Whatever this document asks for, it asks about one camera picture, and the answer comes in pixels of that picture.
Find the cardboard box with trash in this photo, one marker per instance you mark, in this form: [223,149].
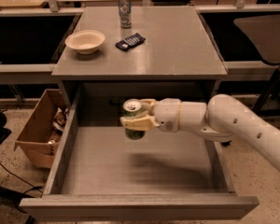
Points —
[38,139]

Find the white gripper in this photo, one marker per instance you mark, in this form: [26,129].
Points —
[166,115]

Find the dark blue snack packet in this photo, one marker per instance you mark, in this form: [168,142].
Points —
[130,42]

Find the green soda can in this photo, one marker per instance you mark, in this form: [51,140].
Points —
[131,108]

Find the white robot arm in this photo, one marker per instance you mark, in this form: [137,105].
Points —
[220,119]

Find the black drawer handle left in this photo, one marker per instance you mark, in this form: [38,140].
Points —
[116,100]

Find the silver tall can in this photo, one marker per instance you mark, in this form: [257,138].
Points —
[125,13]

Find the white paper bowl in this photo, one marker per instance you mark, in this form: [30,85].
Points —
[85,42]

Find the open grey top drawer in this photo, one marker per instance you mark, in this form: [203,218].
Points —
[99,174]

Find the grey cabinet with top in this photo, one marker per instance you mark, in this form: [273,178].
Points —
[176,55]

